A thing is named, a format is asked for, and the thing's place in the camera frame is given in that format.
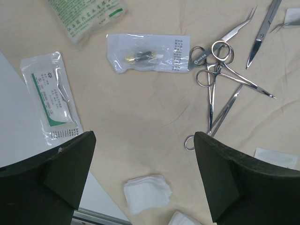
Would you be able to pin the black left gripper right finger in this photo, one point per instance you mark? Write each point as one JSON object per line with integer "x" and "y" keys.
{"x": 243, "y": 190}

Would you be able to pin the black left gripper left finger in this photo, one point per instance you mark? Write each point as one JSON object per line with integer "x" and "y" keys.
{"x": 47, "y": 188}

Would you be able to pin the straight surgical scissors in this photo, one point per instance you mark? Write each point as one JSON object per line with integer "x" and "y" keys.
{"x": 263, "y": 30}

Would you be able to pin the white foil blade packet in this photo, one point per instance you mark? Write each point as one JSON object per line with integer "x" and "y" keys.
{"x": 276, "y": 158}

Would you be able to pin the white gauze pad left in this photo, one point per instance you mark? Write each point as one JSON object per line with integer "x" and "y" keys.
{"x": 182, "y": 219}

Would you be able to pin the white gauze pad stack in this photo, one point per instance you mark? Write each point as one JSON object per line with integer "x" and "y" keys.
{"x": 146, "y": 193}

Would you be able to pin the green suture packet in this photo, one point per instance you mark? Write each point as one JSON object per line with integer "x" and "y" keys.
{"x": 47, "y": 82}

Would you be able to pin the beige cloth drape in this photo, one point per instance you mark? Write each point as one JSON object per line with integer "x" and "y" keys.
{"x": 141, "y": 119}

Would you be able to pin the hemostat clamp crossing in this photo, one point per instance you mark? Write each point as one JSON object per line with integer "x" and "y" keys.
{"x": 210, "y": 68}

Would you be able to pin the clear packet black part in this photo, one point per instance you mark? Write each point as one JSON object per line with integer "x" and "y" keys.
{"x": 148, "y": 52}

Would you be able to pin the green printed gauze bag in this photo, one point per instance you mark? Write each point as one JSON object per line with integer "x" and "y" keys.
{"x": 81, "y": 18}

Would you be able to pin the fine curved forceps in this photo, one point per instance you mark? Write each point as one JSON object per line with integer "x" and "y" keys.
{"x": 280, "y": 26}

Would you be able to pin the white packet under forceps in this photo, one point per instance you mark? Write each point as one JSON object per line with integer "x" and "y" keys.
{"x": 292, "y": 18}

